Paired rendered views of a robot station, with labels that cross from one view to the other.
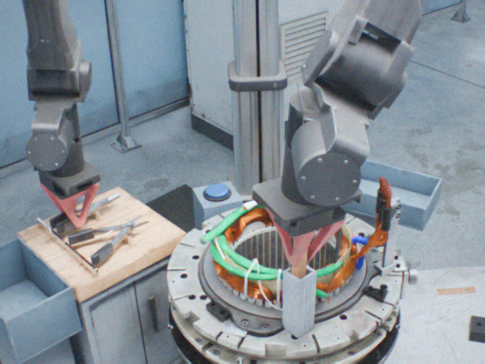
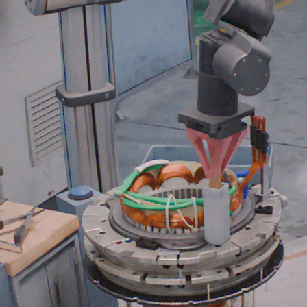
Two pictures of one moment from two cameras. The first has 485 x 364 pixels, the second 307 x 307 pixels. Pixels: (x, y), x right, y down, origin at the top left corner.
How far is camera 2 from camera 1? 0.55 m
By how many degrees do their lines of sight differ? 19
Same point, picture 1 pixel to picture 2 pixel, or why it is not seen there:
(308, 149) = (232, 57)
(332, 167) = (251, 65)
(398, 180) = (235, 157)
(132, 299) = (45, 280)
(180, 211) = not seen: outside the picture
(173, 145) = not seen: outside the picture
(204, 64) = not seen: outside the picture
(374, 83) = (258, 16)
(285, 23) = (29, 95)
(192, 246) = (96, 216)
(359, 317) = (260, 225)
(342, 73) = (238, 11)
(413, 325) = (271, 285)
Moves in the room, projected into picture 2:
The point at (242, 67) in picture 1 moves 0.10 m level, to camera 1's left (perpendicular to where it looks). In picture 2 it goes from (75, 84) to (29, 93)
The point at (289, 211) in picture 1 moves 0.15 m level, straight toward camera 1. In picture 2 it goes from (214, 120) to (253, 158)
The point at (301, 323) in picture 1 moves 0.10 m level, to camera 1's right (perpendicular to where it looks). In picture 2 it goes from (223, 231) to (281, 216)
